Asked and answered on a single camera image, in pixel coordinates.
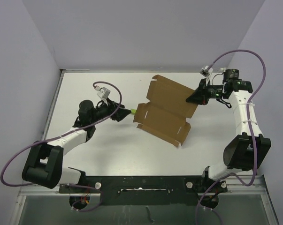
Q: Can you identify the aluminium frame rail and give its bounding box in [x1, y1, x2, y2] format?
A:
[18, 174, 266, 196]

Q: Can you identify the brown cardboard box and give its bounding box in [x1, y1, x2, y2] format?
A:
[133, 75, 198, 147]

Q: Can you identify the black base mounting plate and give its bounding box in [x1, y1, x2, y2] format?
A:
[59, 175, 228, 206]

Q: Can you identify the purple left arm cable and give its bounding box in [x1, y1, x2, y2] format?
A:
[0, 81, 122, 213]

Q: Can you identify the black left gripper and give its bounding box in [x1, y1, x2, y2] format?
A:
[90, 97, 130, 124]

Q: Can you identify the green wooden block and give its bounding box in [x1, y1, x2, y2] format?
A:
[131, 109, 137, 115]

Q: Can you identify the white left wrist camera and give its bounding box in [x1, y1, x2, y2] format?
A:
[95, 86, 110, 100]

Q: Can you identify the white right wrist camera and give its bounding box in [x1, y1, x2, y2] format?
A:
[200, 66, 213, 78]

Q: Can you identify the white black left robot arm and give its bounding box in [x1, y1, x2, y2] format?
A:
[22, 100, 131, 193]

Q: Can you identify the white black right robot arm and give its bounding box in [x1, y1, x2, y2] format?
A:
[186, 68, 271, 192]

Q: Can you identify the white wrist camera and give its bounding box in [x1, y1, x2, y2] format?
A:
[200, 66, 213, 78]
[95, 86, 110, 100]

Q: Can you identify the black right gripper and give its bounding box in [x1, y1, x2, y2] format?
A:
[185, 79, 226, 106]

